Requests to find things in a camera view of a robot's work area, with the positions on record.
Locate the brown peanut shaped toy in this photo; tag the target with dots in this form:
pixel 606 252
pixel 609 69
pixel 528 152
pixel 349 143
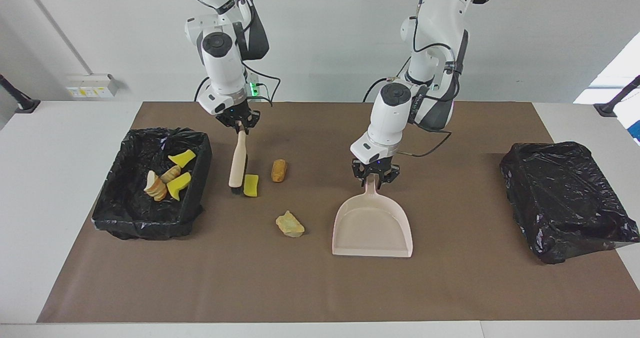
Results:
pixel 279 170

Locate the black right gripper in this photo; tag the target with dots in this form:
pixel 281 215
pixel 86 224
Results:
pixel 237 115

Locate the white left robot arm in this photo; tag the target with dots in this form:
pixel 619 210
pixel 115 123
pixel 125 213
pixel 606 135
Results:
pixel 387 123

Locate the curled yellow sponge piece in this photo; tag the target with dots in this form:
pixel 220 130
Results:
pixel 178 185

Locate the bin lined with black bag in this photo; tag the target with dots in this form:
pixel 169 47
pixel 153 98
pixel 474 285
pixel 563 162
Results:
pixel 130 213
pixel 565 203

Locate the brown table mat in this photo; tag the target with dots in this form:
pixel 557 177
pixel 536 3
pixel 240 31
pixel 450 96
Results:
pixel 320 288

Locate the beige hand brush black bristles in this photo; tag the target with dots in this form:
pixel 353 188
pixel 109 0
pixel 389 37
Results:
pixel 238 163

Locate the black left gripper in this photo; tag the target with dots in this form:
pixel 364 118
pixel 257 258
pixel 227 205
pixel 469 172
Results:
pixel 376 169

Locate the blue white box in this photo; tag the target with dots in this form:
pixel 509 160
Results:
pixel 636 130

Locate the orange striped croissant toy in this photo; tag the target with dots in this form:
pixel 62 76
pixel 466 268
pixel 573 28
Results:
pixel 155 185
pixel 171 174

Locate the white wall socket box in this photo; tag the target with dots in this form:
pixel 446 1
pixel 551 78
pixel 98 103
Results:
pixel 90 85

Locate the pale beige sponge chunk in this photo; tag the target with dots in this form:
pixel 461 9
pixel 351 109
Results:
pixel 290 224

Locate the beige plastic dustpan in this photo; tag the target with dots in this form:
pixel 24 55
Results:
pixel 372 228

